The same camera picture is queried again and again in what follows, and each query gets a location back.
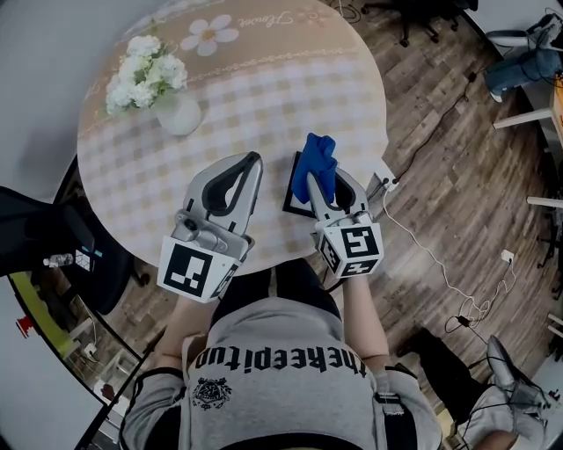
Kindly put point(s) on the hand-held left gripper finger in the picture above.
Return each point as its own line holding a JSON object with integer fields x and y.
{"x": 253, "y": 198}
{"x": 198, "y": 182}

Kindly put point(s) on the person's black shorts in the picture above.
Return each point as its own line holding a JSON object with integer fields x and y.
{"x": 286, "y": 285}

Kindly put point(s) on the clear water bottle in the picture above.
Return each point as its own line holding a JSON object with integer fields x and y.
{"x": 58, "y": 260}

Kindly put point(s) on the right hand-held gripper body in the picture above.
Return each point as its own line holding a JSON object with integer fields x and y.
{"x": 360, "y": 246}

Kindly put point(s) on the blue cloth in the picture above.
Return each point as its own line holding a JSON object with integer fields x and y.
{"x": 314, "y": 167}

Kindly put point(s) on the black power adapter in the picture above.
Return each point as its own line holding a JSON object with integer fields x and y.
{"x": 463, "y": 321}

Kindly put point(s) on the small red item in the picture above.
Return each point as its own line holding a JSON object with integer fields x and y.
{"x": 25, "y": 326}

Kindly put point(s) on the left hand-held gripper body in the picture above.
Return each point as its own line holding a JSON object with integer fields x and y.
{"x": 184, "y": 272}

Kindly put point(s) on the person's right forearm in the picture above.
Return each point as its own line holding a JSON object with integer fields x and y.
{"x": 365, "y": 316}

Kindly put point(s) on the white power strip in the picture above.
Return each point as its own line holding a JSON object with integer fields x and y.
{"x": 508, "y": 256}

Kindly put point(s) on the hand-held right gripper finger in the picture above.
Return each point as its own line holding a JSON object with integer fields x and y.
{"x": 317, "y": 202}
{"x": 358, "y": 193}

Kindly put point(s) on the wooden desk with white legs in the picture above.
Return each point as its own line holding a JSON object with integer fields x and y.
{"x": 556, "y": 105}

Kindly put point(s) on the black mesh office chair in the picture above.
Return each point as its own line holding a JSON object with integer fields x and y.
{"x": 53, "y": 228}
{"x": 418, "y": 13}

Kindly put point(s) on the white ribbed vase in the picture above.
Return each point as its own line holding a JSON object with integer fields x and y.
{"x": 180, "y": 115}

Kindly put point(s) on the yellow green panel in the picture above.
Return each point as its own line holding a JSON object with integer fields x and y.
{"x": 39, "y": 312}

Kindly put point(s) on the white socket box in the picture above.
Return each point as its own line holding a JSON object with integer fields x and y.
{"x": 385, "y": 181}

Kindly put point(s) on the white curved desk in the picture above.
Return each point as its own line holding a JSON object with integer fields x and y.
{"x": 26, "y": 395}

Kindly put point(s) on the black framed picture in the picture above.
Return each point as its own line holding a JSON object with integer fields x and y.
{"x": 292, "y": 200}

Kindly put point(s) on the round table with checked cloth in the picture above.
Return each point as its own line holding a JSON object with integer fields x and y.
{"x": 246, "y": 96}

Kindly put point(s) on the person's left forearm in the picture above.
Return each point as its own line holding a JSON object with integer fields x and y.
{"x": 189, "y": 325}

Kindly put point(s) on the person's grey printed shirt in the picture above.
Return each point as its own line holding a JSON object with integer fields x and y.
{"x": 281, "y": 395}

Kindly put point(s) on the white flower bouquet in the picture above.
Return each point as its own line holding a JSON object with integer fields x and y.
{"x": 145, "y": 72}

